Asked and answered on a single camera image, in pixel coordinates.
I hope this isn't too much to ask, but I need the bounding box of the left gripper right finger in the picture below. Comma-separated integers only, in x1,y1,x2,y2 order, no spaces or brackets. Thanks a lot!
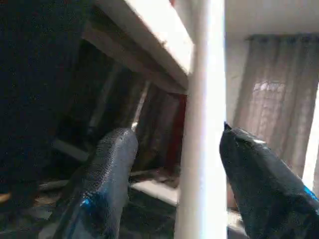
219,121,319,239

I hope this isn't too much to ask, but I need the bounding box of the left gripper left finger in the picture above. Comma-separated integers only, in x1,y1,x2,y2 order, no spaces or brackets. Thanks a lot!
53,128,139,239

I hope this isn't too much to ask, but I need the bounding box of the white plastic table leg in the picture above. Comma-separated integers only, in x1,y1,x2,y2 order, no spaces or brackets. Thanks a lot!
175,0,228,239

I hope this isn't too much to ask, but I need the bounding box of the white flat board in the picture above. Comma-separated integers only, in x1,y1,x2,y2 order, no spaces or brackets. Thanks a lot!
131,181,180,206

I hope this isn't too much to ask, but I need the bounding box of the black mat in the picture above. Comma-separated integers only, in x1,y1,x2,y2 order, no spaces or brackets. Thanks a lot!
0,194,180,239

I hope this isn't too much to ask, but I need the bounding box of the grey sheer window curtain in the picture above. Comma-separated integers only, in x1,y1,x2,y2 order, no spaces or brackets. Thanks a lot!
233,33,319,180

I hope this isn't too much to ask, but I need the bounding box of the white shelf board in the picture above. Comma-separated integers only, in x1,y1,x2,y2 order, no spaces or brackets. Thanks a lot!
82,0,195,93

